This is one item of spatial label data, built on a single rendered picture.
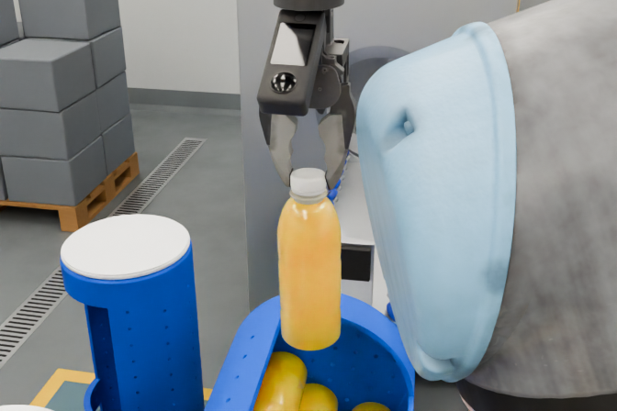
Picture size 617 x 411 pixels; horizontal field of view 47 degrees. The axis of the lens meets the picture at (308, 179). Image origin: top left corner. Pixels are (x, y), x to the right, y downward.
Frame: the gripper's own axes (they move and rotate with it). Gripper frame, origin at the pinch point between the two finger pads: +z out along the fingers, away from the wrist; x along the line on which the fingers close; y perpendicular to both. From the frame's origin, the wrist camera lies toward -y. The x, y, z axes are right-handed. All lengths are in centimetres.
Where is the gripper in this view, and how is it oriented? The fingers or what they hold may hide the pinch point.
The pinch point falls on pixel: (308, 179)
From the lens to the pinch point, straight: 77.9
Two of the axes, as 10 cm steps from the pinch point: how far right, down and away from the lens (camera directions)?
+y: 1.7, -4.4, 8.8
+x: -9.9, -0.6, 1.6
